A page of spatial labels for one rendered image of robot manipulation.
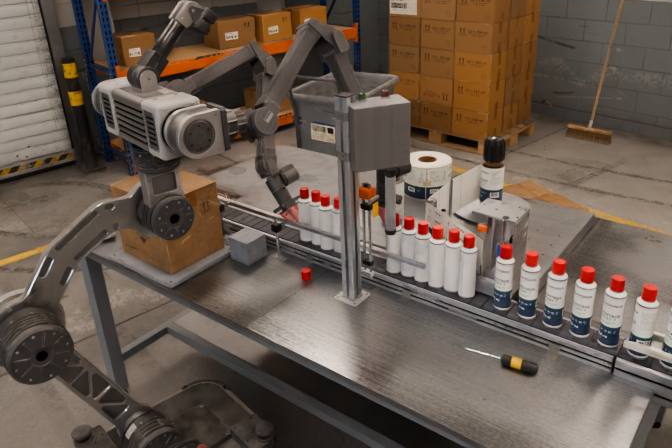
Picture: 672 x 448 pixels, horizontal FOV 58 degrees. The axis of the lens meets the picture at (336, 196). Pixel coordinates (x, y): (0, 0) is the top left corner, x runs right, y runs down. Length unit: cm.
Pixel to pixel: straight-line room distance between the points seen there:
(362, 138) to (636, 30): 480
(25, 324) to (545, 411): 139
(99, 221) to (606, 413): 148
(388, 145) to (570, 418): 84
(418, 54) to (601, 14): 179
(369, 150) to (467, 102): 381
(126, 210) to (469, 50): 393
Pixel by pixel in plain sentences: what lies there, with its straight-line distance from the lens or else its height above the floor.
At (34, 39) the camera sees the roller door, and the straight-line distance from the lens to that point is 588.
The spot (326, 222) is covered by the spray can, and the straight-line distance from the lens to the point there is 210.
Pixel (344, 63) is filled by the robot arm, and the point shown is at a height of 154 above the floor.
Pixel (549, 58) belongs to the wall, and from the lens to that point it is 672.
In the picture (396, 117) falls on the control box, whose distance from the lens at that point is 172.
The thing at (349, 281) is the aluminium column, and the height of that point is 90.
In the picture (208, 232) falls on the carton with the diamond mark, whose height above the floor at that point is 94.
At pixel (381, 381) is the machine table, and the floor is 83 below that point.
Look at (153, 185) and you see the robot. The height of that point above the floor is 124.
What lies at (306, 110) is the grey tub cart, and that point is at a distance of 458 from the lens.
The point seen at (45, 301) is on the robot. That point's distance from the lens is 200.
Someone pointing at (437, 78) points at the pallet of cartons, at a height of 63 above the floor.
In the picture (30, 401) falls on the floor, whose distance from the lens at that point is 325.
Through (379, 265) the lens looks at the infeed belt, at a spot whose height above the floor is 88.
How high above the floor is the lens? 194
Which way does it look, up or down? 24 degrees down
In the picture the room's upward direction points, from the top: 3 degrees counter-clockwise
